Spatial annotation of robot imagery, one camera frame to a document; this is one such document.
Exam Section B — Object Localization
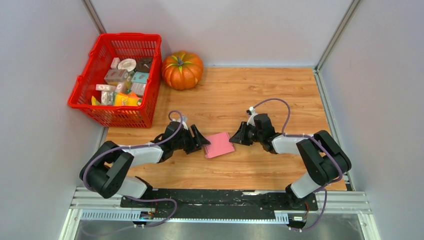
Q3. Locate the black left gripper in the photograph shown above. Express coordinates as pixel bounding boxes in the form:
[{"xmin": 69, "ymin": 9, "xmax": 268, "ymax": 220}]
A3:
[{"xmin": 172, "ymin": 124, "xmax": 211, "ymax": 155}]

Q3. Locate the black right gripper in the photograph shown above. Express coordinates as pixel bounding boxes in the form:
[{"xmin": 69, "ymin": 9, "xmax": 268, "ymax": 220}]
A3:
[{"xmin": 230, "ymin": 121, "xmax": 264, "ymax": 146}]

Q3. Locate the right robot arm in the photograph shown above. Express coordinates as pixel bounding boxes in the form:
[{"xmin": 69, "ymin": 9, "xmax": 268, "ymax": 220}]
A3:
[{"xmin": 229, "ymin": 113, "xmax": 352, "ymax": 210}]

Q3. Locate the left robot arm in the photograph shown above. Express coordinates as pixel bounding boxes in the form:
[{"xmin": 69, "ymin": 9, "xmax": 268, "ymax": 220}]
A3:
[{"xmin": 79, "ymin": 120, "xmax": 210, "ymax": 208}]

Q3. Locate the pale pink box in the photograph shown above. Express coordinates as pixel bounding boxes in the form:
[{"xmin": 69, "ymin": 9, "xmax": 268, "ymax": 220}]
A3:
[{"xmin": 130, "ymin": 82, "xmax": 146, "ymax": 98}]

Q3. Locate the teal small box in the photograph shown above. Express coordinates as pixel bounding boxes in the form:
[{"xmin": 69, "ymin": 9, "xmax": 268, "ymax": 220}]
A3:
[{"xmin": 131, "ymin": 71, "xmax": 150, "ymax": 84}]

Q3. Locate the grey pink carton box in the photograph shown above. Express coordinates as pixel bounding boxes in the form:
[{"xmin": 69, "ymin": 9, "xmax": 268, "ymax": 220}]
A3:
[{"xmin": 103, "ymin": 69, "xmax": 129, "ymax": 85}]

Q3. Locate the pink white small box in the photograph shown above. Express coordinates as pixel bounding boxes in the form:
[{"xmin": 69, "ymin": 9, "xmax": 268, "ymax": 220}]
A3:
[{"xmin": 95, "ymin": 84, "xmax": 116, "ymax": 92}]

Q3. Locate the orange pumpkin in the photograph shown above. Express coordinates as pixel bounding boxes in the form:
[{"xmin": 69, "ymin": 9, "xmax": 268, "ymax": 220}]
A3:
[{"xmin": 161, "ymin": 50, "xmax": 204, "ymax": 90}]

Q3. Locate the yellow orange snack pack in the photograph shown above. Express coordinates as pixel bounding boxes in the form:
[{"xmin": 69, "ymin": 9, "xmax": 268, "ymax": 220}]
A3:
[{"xmin": 113, "ymin": 92, "xmax": 142, "ymax": 107}]

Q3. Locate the brown round item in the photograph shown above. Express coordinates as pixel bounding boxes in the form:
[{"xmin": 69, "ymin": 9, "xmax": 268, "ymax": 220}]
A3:
[{"xmin": 135, "ymin": 57, "xmax": 153, "ymax": 73}]

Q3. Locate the red plastic shopping basket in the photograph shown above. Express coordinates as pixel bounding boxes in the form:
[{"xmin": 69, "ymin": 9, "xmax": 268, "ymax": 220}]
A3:
[{"xmin": 67, "ymin": 32, "xmax": 162, "ymax": 128}]

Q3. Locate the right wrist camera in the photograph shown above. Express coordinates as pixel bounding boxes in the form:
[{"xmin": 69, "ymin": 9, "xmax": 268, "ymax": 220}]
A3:
[{"xmin": 246, "ymin": 106, "xmax": 258, "ymax": 127}]

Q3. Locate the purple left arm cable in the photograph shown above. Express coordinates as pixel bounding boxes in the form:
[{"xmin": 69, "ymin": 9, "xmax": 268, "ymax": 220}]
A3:
[{"xmin": 81, "ymin": 110, "xmax": 185, "ymax": 229}]

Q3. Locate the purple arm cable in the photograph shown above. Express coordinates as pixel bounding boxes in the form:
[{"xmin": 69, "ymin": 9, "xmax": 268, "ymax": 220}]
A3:
[
  {"xmin": 81, "ymin": 110, "xmax": 185, "ymax": 229},
  {"xmin": 251, "ymin": 97, "xmax": 344, "ymax": 232}
]

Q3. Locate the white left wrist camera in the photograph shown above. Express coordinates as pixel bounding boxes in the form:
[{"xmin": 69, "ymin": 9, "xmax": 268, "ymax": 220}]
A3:
[{"xmin": 178, "ymin": 115, "xmax": 189, "ymax": 130}]

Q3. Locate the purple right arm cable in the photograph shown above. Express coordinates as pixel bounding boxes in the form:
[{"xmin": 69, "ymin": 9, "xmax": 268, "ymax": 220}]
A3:
[{"xmin": 251, "ymin": 97, "xmax": 344, "ymax": 232}]

